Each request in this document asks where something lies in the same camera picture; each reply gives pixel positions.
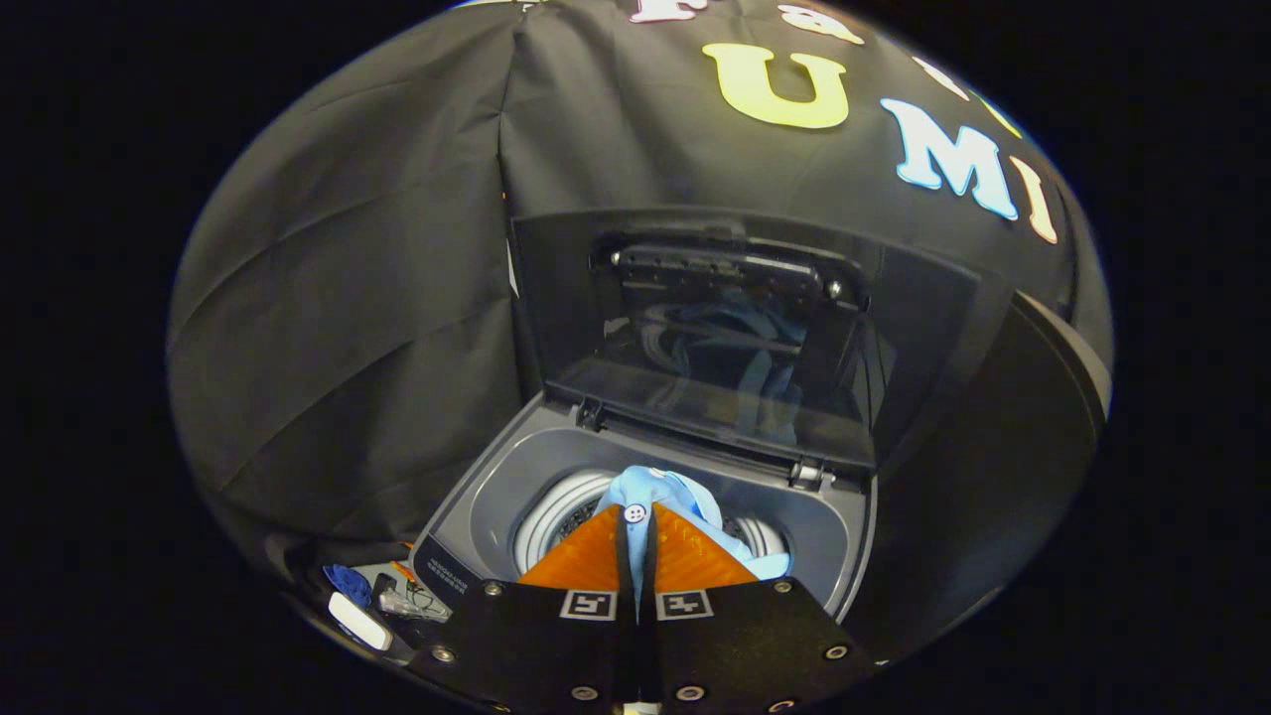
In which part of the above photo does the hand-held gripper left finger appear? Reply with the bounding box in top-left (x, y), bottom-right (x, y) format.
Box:
top-left (405, 503), bottom-right (641, 715)

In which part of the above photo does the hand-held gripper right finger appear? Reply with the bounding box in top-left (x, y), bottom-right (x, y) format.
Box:
top-left (638, 501), bottom-right (877, 715)

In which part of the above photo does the light blue polo shirt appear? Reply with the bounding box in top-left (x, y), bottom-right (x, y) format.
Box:
top-left (596, 465), bottom-right (792, 617)

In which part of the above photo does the dark glass washing machine lid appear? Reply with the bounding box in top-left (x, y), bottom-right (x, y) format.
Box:
top-left (509, 207), bottom-right (984, 476)

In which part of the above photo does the white oblong object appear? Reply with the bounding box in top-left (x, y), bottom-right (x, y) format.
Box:
top-left (328, 592), bottom-right (394, 652)

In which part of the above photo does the small blue object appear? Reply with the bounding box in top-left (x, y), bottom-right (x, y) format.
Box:
top-left (323, 564), bottom-right (373, 608)

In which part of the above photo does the beige cabinet with dark top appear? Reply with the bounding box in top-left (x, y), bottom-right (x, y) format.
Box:
top-left (844, 291), bottom-right (1111, 661)

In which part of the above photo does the black backdrop cloth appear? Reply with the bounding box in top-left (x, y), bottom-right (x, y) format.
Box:
top-left (167, 0), bottom-right (1113, 587)

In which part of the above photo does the tangle of cables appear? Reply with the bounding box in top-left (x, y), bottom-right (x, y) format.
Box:
top-left (375, 571), bottom-right (450, 624)

